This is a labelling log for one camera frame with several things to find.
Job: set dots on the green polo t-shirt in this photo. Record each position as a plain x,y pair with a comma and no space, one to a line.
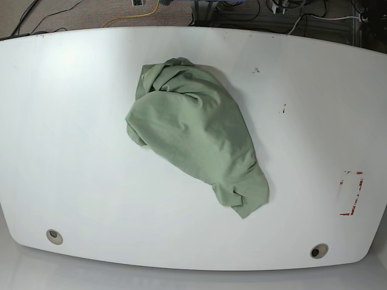
184,114

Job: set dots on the red tape rectangle marking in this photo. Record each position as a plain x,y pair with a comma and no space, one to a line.
349,191

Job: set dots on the right table cable grommet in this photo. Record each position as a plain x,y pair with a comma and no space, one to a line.
319,251

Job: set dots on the table cable grommet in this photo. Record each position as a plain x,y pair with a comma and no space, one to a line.
54,237
319,251

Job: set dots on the left table cable grommet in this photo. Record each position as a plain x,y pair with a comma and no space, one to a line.
54,237

